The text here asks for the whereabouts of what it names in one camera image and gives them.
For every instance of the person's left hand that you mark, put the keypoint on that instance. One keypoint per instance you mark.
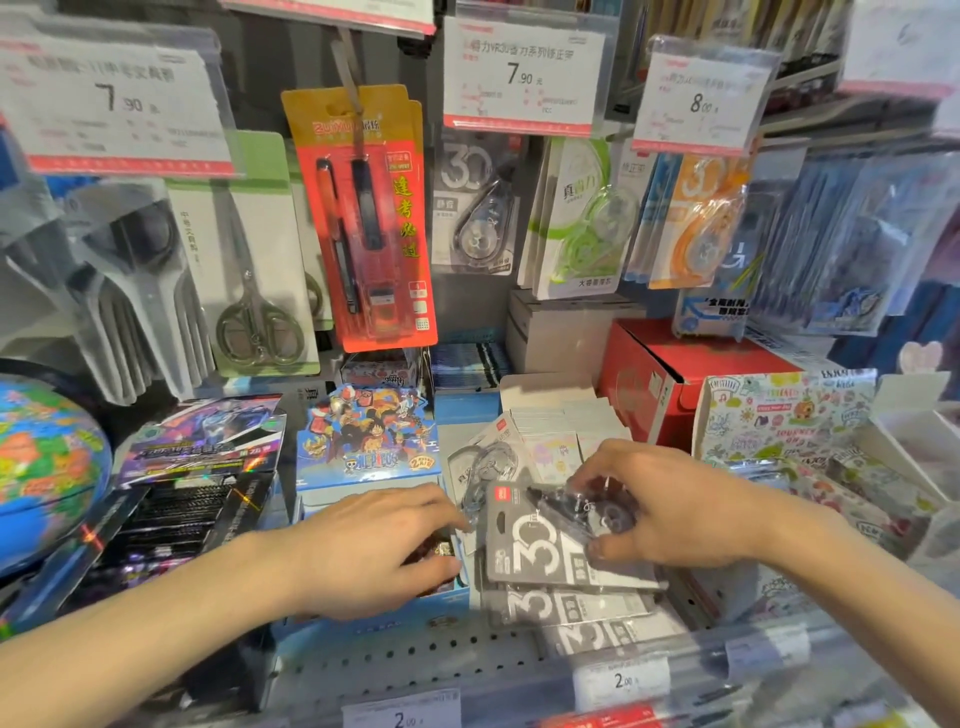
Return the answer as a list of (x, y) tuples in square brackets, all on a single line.
[(367, 555)]

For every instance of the person's right hand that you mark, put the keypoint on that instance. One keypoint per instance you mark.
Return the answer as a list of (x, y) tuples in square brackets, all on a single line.
[(697, 517)]

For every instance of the stack of silver foil packets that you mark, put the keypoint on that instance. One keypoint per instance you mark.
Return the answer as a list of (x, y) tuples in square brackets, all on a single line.
[(757, 474)]

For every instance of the pile of correction tape packages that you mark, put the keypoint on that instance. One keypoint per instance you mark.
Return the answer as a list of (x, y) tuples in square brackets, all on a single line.
[(570, 607)]

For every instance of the orange correction tape pack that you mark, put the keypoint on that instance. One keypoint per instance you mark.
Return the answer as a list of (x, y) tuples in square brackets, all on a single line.
[(701, 232)]

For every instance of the green correction tape package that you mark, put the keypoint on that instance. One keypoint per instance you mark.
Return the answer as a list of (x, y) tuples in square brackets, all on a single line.
[(585, 225)]

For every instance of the person's right forearm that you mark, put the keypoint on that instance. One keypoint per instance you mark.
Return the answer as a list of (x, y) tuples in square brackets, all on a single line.
[(877, 592)]

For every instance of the person's left forearm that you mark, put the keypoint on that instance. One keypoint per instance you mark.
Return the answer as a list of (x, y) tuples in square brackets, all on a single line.
[(135, 645)]

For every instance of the blue cartoon card display box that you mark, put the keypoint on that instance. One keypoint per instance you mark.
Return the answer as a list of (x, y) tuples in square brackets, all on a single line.
[(375, 626)]

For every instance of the grey perforated metal shelf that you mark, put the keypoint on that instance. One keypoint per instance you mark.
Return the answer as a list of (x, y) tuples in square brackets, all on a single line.
[(420, 660)]

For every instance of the orange pen set packages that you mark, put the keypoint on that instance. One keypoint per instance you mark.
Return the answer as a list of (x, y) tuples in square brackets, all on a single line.
[(375, 225)]

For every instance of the white pastel print box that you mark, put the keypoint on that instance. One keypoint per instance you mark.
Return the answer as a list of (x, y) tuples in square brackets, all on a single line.
[(555, 435)]

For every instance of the red cardboard box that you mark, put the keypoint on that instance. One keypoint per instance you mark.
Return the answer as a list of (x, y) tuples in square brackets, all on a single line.
[(697, 352)]

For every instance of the black holographic card box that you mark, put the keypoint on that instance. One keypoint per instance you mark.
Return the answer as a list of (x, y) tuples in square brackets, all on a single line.
[(172, 517)]

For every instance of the clear blister compass package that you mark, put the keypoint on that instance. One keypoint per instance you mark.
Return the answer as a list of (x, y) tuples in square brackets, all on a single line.
[(720, 307)]

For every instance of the stack of blue striped packets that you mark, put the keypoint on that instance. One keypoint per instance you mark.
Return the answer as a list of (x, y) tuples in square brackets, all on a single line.
[(469, 366)]

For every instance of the row of red packets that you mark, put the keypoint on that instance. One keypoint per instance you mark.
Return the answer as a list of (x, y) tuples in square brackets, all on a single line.
[(600, 716)]

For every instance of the pink heart figure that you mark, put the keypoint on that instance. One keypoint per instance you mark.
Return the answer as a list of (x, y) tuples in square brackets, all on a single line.
[(921, 358)]

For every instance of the row of blue stationery packs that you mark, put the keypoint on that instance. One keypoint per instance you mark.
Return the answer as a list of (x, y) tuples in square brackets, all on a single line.
[(855, 240)]

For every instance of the scissors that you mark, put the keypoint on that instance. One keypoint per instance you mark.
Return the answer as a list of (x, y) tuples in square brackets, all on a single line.
[(255, 247)]

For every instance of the blue globe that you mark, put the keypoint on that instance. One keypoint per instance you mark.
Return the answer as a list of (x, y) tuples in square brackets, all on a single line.
[(45, 472)]

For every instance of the clear packs of grey scissors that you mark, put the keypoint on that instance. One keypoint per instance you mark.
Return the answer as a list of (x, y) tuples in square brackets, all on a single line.
[(142, 300)]

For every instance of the white price tag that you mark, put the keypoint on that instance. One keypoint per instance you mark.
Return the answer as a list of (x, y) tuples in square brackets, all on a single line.
[(525, 71), (900, 45), (337, 11), (701, 101), (112, 105)]

